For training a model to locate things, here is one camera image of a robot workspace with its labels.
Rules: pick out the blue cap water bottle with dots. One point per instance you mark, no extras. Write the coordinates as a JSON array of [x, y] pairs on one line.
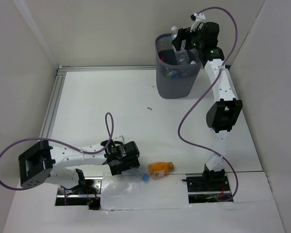
[[139, 173]]

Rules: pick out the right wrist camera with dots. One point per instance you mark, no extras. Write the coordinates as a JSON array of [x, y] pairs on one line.
[[197, 18]]

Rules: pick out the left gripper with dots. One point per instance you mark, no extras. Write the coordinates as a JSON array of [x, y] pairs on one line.
[[122, 168]]

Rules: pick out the orange juice bottle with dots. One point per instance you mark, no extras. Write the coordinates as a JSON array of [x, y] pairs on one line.
[[159, 169]]

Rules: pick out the green label water bottle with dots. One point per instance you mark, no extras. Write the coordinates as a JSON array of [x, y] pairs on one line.
[[182, 56]]

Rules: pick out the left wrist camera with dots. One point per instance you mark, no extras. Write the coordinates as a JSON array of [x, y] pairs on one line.
[[119, 139]]

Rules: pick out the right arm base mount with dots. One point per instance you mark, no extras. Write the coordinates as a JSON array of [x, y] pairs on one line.
[[208, 187]]

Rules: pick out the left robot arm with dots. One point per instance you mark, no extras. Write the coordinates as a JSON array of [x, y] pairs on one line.
[[43, 163]]

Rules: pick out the Aquafina blue label bottle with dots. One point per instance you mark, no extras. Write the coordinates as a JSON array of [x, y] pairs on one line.
[[176, 74]]

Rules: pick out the aluminium frame rail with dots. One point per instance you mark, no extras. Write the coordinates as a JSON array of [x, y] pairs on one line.
[[164, 130]]

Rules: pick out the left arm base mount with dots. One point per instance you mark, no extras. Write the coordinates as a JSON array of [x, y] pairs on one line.
[[88, 195]]

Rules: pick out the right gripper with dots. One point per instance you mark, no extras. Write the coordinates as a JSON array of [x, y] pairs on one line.
[[183, 33]]

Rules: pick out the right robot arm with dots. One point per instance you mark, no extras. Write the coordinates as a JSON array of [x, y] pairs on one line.
[[223, 114]]

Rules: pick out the grey mesh waste bin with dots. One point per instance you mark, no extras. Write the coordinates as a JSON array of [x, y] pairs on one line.
[[174, 81]]

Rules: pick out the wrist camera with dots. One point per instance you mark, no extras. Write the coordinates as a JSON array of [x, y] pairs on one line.
[[197, 18], [119, 139]]

